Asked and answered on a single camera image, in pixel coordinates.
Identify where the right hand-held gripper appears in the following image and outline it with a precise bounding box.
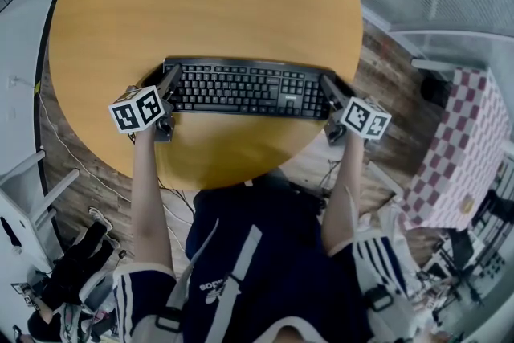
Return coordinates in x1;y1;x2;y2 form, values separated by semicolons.
319;74;393;146

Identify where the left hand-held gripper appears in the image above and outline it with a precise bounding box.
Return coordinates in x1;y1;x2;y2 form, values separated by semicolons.
108;63;183;144

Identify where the black computer keyboard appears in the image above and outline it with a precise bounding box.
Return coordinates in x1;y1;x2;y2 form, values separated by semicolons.
162;56;337;121

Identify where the person's right forearm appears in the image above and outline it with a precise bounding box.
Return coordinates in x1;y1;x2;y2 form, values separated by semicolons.
320;132;367;259

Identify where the person's left forearm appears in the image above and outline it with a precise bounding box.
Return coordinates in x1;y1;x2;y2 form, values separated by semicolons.
130;128;178;275

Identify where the round wooden table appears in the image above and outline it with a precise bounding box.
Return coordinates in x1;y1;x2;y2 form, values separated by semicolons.
47;0;365;191

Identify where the checkered tablecloth table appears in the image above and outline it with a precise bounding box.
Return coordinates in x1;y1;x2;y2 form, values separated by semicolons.
398;66;514;232

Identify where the person's navy white striped shirt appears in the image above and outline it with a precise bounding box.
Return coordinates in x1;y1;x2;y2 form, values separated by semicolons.
112;184;419;343

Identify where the white desk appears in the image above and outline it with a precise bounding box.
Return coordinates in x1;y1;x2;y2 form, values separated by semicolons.
0;148;81;275

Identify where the white shelf rack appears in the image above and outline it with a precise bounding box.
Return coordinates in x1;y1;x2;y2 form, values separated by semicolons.
413;228;512;315

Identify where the long white cable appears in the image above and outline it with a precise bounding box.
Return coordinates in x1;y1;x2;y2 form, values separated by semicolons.
35;92;134;205

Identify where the black strap with white tag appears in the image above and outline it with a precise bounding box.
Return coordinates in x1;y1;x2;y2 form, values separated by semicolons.
0;216;23;255

